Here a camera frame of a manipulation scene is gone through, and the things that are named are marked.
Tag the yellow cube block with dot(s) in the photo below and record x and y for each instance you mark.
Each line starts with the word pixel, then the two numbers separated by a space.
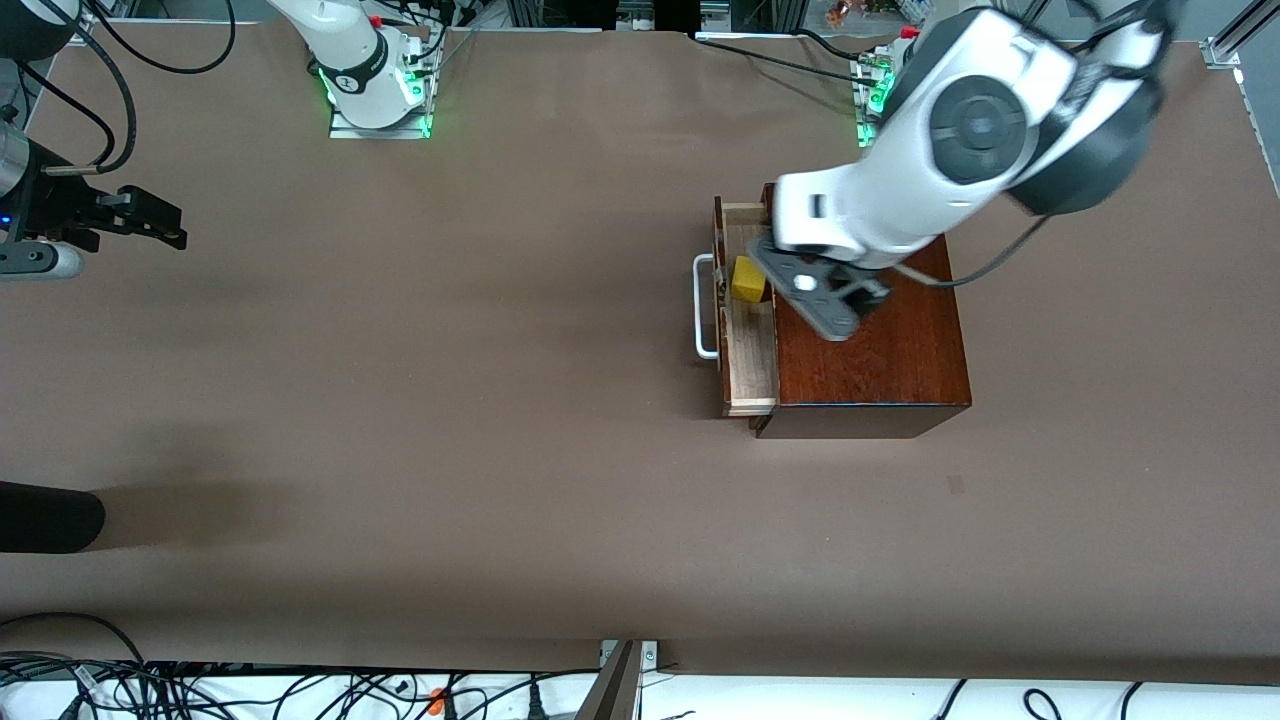
pixel 745 280

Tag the dark wooden drawer cabinet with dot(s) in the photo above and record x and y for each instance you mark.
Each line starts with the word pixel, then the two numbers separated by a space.
pixel 900 370

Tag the orange connector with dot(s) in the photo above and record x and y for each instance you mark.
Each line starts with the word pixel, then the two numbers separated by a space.
pixel 437 700

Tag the silver frame corner bracket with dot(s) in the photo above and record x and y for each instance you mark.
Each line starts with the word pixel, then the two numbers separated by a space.
pixel 78 32

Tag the dark aluminium beam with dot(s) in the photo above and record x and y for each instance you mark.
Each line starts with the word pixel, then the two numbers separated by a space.
pixel 612 695

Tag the silver bracket plate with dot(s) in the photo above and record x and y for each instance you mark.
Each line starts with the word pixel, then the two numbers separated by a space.
pixel 650 655

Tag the black cylindrical object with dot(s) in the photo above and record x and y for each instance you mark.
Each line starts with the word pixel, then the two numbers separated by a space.
pixel 50 516

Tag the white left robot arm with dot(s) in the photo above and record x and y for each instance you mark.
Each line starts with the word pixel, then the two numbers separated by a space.
pixel 900 180

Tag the aluminium frame profile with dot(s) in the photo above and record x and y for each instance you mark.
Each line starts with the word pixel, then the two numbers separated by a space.
pixel 1225 50

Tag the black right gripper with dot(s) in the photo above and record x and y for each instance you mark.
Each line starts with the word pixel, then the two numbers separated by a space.
pixel 58 204

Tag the metal connector bracket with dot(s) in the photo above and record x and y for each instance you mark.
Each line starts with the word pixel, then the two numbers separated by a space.
pixel 420 75
pixel 868 90

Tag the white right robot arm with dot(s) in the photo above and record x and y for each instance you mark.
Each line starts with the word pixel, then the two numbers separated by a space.
pixel 345 40

